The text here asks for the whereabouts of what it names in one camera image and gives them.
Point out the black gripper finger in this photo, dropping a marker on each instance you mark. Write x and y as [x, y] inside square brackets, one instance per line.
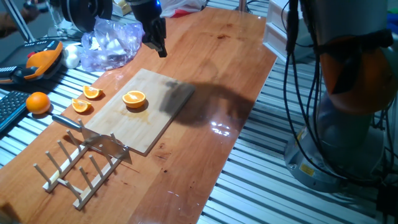
[148, 42]
[161, 49]

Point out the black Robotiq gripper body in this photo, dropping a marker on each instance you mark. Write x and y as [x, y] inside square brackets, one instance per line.
[149, 18]

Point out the cut orange piece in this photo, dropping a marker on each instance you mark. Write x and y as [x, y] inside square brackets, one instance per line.
[134, 99]

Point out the steel cleaver knife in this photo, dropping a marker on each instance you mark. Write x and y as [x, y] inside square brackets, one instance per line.
[105, 143]

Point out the forearm in brown sleeve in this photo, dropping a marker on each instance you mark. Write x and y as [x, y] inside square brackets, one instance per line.
[11, 26]

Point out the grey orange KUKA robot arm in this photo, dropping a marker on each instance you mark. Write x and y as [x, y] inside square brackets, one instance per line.
[351, 140]

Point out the whole orange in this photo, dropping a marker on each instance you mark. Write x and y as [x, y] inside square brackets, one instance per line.
[38, 103]

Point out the person hand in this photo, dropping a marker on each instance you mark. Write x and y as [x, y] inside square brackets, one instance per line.
[31, 12]

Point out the yellow box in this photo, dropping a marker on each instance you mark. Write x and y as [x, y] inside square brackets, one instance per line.
[122, 6]

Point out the white red-print plastic bag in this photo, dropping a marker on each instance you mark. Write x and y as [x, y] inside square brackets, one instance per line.
[183, 6]

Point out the clear plastic bag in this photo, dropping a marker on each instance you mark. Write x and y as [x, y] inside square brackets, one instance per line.
[109, 46]

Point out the reddish glossy wooden board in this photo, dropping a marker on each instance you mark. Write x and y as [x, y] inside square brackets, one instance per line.
[211, 49]

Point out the black filament spool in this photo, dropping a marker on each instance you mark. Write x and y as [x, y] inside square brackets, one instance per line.
[84, 14]

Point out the orange wedge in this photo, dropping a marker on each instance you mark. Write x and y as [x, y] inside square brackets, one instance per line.
[80, 105]
[91, 92]

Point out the bamboo cutting board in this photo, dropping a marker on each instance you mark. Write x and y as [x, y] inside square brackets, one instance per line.
[140, 124]

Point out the white garlic bulb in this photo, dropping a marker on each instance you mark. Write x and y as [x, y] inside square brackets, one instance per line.
[71, 57]

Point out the orange black teach pendant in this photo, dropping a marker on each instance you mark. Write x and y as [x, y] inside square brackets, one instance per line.
[40, 62]

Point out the white drawer box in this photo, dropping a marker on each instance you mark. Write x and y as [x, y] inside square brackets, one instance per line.
[276, 34]

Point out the wooden peg dish rack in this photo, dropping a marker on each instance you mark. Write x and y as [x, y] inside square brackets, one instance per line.
[63, 168]

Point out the black keyboard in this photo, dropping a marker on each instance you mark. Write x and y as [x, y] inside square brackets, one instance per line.
[11, 107]

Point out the aluminium frame post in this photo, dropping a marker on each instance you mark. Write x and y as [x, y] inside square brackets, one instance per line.
[243, 4]
[18, 20]

